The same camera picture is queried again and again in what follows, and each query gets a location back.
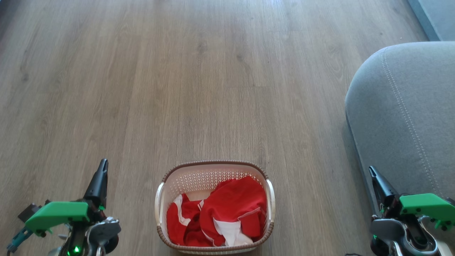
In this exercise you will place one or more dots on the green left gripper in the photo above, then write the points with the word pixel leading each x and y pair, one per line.
pixel 58 213

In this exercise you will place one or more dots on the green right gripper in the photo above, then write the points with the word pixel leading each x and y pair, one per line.
pixel 426 206

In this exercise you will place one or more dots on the red and white garment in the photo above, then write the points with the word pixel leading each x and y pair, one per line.
pixel 231 202

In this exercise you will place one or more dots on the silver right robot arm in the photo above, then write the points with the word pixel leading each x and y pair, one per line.
pixel 391 230

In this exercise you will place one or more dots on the grey fabric sofa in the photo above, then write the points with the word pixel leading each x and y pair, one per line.
pixel 401 117

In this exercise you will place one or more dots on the white plastic laundry basket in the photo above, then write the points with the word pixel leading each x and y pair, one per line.
pixel 199 177

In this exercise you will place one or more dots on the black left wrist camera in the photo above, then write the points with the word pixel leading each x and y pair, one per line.
pixel 30 211

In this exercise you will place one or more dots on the teal left camera connector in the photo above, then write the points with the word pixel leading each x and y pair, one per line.
pixel 17 240

